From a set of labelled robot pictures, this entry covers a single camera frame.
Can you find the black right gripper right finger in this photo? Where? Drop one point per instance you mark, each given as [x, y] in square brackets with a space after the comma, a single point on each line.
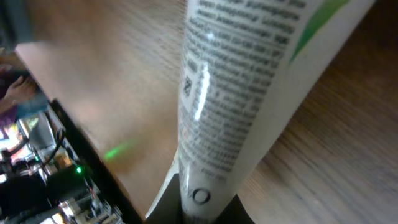
[234, 213]

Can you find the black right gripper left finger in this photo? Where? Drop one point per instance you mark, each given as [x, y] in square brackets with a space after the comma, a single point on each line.
[168, 210]

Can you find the white cream tube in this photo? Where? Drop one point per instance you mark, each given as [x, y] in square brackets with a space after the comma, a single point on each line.
[247, 65]

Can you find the black electronics equipment rack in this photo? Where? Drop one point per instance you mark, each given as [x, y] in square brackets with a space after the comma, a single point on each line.
[53, 175]

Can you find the person in background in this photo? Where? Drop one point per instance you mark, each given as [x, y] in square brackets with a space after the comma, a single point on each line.
[21, 96]

